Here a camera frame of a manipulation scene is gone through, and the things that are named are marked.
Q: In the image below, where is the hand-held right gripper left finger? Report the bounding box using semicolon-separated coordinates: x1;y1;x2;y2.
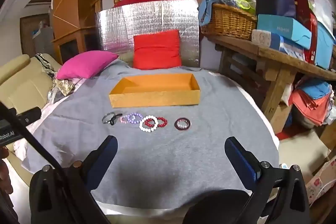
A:
29;135;118;224

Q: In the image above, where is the teal box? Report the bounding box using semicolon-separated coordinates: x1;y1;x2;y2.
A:
314;21;336;69

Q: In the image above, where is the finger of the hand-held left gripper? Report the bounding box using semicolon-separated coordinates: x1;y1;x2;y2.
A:
16;107;42;125

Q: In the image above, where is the red pillow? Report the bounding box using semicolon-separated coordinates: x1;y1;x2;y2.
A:
133;29;182;69

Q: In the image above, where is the light blue shoe box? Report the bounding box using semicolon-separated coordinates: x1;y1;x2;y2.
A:
257;14;313;50

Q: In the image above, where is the clear grey bead bracelet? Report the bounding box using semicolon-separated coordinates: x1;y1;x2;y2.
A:
102;112;116;125

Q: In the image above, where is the orange wooden cabinet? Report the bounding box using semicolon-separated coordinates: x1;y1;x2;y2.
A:
50;0;99;64

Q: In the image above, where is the floral paper bag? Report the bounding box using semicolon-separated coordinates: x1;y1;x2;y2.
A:
306;154;336;207

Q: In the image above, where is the dark red hair tie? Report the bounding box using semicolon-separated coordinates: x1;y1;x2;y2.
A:
174;117;192;132

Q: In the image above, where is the white bead bracelet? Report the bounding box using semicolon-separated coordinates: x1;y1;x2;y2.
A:
139;115;159;132

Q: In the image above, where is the wooden table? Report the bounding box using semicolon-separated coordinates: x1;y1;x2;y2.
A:
202;32;336;127

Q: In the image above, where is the red floor mat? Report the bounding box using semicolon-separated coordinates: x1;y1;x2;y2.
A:
276;124;298;141

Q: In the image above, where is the grey cloth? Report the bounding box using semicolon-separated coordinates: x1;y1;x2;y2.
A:
22;60;280;210

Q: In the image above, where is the white and blue box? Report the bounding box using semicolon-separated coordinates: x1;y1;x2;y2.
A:
251;29;306;60

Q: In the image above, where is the purple bead bracelet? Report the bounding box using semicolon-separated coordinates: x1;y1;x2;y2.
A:
126;113;143;125

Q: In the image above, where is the stack of folded cloths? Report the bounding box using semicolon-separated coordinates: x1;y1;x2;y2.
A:
291;80;336;127

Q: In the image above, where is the silver insulation sheet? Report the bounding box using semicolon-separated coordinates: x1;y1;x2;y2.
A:
95;0;200;68

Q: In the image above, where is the blue cloth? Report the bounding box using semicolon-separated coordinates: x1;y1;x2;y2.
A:
199;0;237;25

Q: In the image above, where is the wicker basket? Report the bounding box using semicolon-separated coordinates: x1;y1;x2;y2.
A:
201;3;258;40

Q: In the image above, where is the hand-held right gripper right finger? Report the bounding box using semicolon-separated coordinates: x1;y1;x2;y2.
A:
224;136;311;224

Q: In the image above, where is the red box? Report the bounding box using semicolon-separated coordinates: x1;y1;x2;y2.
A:
294;0;319;64

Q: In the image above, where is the gold patterned cloth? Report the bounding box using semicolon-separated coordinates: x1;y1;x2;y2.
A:
55;78;76;96

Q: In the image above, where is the beige sofa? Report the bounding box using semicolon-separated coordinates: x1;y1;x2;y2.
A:
0;54;63;188

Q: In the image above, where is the black and white cloth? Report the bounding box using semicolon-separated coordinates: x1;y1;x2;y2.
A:
35;53;57;80

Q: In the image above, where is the magenta pillow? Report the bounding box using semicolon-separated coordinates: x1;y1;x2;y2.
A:
56;50;119;80

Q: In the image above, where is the black cable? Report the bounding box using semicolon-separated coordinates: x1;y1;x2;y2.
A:
0;101;111;224

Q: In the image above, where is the orange cardboard box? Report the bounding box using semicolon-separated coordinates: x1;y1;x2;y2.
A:
109;73;201;108

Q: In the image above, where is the red bead bracelet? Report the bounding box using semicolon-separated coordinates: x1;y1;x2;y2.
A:
145;116;168;128

